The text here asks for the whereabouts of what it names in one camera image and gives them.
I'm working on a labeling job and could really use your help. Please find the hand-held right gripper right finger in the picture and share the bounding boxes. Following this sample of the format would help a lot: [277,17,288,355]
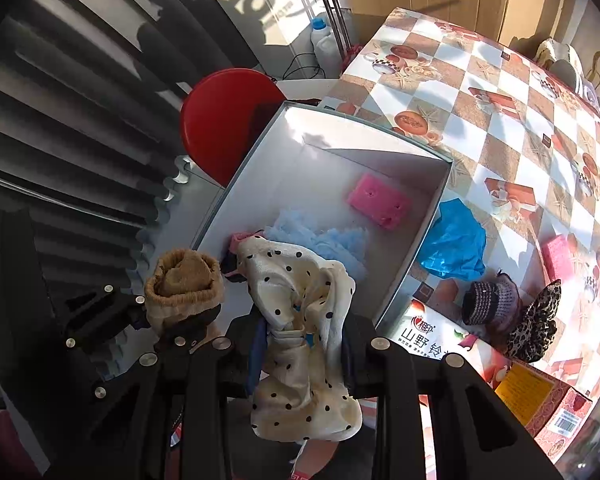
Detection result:
[341,314,564,480]

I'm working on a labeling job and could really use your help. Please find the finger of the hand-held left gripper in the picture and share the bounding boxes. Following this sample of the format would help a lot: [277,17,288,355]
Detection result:
[91,319,222,402]
[62,284,149,350]

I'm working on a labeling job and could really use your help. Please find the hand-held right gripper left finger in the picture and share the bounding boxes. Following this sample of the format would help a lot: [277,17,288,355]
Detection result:
[87,310,268,480]

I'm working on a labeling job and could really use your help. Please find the cream polka dot scrunchie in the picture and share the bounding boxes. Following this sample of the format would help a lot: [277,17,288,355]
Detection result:
[235,235,364,444]

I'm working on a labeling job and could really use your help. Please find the light blue mesh cap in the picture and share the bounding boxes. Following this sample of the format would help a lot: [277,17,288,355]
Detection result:
[267,209,327,247]
[314,227,370,282]

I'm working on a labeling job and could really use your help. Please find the pink sponge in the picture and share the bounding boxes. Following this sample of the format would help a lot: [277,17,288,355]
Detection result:
[541,234,579,282]
[346,172,414,231]

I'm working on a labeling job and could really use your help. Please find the white storage box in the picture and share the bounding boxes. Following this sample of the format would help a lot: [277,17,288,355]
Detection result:
[190,100,454,332]

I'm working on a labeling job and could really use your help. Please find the floral tissue packet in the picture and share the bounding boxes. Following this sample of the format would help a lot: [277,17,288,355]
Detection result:
[379,298,514,392]

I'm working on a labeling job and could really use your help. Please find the dark striped knit sock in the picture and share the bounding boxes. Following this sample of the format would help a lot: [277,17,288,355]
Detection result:
[461,271,522,332]

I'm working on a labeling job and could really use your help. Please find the blue disposable shoe cover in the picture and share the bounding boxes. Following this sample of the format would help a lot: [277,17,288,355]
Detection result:
[416,199,488,282]

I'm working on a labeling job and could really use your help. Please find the leopard print scrunchie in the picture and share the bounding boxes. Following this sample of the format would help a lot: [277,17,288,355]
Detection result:
[505,279,563,364]

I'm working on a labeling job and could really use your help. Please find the red patterned carton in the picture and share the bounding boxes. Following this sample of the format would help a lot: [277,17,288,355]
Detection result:
[494,357,594,454]

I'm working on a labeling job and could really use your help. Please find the red round stool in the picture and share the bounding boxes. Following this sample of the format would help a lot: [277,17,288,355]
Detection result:
[179,67,289,189]

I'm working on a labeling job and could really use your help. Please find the checkered printed tablecloth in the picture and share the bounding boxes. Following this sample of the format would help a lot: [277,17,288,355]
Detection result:
[325,7,600,461]

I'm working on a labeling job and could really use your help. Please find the white detergent bottle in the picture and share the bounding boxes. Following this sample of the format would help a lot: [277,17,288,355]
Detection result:
[309,17,347,79]

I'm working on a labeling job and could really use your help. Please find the white sneaker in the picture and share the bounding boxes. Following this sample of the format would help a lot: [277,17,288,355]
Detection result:
[534,37,587,92]

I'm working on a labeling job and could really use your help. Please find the black cable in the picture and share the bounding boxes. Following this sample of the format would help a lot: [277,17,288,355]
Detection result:
[279,52,327,82]

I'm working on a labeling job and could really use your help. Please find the red handled metal poles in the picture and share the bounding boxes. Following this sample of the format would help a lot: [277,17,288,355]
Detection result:
[279,0,363,63]

